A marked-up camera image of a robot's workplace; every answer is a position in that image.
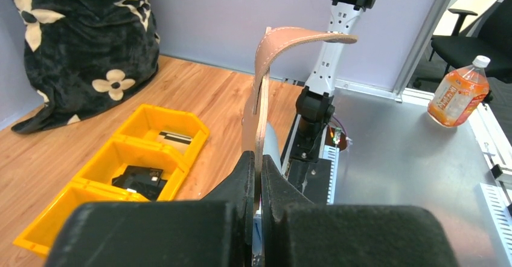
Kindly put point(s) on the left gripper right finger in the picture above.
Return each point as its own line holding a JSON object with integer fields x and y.
{"x": 297, "y": 232}

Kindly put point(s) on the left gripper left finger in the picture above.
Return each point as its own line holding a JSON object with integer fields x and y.
{"x": 213, "y": 231}

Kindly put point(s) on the beige leather card holder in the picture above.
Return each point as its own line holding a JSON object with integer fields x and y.
{"x": 274, "y": 42}

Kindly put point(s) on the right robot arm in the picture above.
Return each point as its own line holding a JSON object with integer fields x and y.
{"x": 314, "y": 105}

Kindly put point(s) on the black card in bin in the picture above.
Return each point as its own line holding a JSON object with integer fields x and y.
{"x": 146, "y": 181}

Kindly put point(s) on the striped cards in bin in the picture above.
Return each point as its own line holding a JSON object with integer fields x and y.
{"x": 178, "y": 141}

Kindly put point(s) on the yellow bin with striped cards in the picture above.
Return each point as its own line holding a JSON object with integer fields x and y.
{"x": 180, "y": 132}

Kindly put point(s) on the yellow bin with silver cards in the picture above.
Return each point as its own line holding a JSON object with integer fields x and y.
{"x": 39, "y": 236}

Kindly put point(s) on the orange capped bottle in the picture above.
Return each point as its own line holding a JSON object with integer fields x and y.
{"x": 459, "y": 93}

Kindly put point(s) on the black floral blanket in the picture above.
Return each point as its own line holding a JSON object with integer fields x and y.
{"x": 85, "y": 57}

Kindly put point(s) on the black office chair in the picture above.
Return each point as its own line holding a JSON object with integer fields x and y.
{"x": 493, "y": 41}

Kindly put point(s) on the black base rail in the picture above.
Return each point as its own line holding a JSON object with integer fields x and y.
{"x": 317, "y": 174}

